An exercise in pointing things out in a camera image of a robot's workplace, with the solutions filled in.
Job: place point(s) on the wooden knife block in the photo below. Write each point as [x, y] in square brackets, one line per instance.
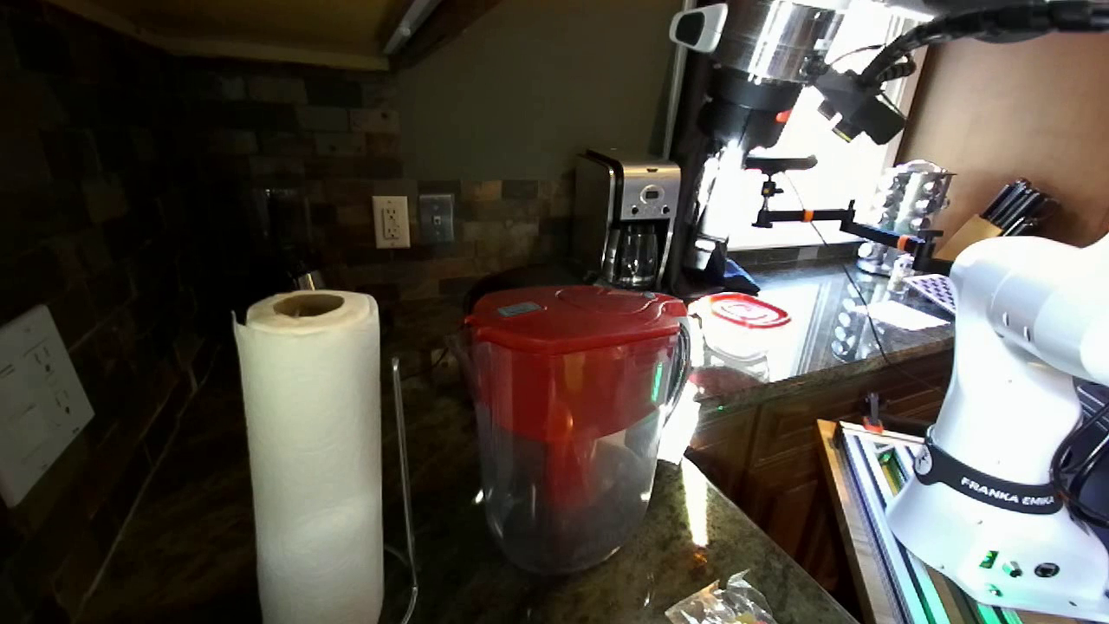
[972, 241]

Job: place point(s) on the white paper towel roll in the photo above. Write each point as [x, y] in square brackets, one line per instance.
[313, 464]

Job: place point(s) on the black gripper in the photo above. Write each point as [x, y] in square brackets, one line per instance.
[771, 117]

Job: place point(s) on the wooden base cabinet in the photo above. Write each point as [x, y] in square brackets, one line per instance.
[798, 451]

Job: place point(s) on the clear crinkled plastic bag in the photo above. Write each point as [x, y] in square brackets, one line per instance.
[721, 600]

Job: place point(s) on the white wall outlet plate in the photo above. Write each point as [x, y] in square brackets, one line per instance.
[34, 403]

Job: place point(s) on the black and silver coffee maker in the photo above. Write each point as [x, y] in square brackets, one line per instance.
[641, 219]

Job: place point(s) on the metal paper towel holder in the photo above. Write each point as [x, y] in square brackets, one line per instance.
[398, 456]

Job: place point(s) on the dark wall switch plate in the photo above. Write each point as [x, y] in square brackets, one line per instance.
[437, 218]

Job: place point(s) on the small white wall outlet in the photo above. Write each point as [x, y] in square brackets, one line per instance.
[389, 219]

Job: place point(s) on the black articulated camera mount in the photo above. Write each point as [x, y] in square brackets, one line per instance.
[808, 218]

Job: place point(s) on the clear container with red lid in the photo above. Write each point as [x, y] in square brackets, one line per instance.
[739, 340]

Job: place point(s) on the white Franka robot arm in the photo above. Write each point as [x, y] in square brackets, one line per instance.
[993, 403]

